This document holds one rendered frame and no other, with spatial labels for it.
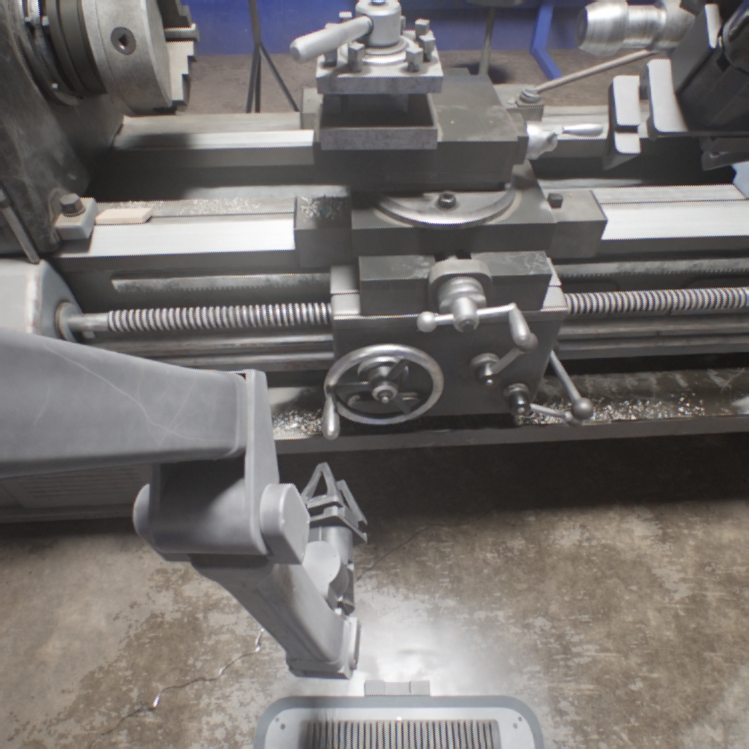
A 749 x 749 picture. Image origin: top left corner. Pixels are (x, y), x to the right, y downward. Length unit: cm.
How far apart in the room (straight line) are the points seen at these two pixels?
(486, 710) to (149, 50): 125
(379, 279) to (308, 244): 18
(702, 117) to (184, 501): 48
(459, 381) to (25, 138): 82
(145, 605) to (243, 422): 126
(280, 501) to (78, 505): 139
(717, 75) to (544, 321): 57
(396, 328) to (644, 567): 102
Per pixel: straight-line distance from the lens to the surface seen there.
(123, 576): 166
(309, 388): 134
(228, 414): 36
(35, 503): 179
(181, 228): 108
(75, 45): 112
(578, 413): 102
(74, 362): 25
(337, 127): 86
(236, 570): 45
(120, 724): 155
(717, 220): 124
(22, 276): 111
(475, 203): 92
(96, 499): 171
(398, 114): 89
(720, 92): 53
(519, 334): 80
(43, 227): 109
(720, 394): 155
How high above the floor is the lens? 143
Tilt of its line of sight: 49 degrees down
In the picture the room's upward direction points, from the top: straight up
